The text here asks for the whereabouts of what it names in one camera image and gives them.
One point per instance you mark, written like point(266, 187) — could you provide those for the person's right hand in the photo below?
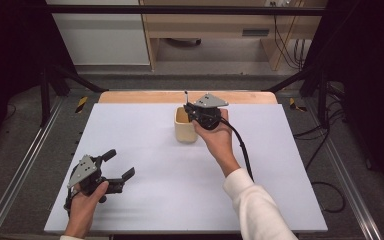
point(218, 143)

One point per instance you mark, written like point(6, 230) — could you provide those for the black horizontal frame bar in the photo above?
point(180, 10)

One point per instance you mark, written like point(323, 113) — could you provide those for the grey desk label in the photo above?
point(255, 32)

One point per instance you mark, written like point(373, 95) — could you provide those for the white cabinet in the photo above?
point(103, 40)

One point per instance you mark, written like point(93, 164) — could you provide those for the square wooden cup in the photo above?
point(183, 131)

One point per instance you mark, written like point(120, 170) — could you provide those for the white power strip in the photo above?
point(285, 3)

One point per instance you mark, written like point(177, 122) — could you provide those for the aluminium floor rail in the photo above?
point(20, 166)
point(346, 180)

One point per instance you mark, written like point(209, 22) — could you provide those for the yellow black tape marker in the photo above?
point(81, 104)
point(295, 106)

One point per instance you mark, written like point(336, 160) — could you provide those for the wooden desk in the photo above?
point(210, 23)

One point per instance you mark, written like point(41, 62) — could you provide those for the person's left hand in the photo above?
point(83, 208)

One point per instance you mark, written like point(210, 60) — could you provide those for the black curtain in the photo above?
point(10, 50)
point(370, 66)

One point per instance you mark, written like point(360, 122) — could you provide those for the black metal stand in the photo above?
point(45, 100)
point(322, 100)

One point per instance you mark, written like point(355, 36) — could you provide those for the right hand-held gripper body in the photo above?
point(208, 111)

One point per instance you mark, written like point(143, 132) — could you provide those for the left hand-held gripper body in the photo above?
point(82, 171)

